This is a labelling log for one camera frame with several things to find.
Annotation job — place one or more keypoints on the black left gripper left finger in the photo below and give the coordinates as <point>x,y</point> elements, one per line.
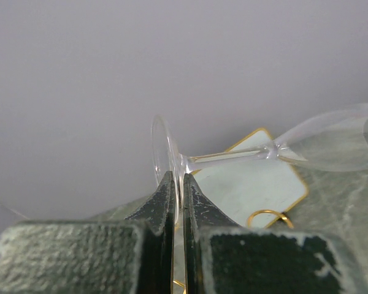
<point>132,255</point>

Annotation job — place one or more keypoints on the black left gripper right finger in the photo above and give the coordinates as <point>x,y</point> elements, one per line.
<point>223,257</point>

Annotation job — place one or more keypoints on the clear smooth wine glass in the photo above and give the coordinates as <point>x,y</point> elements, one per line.
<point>336,141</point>

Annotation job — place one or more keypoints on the gold framed whiteboard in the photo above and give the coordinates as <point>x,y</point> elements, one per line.
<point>251,192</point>

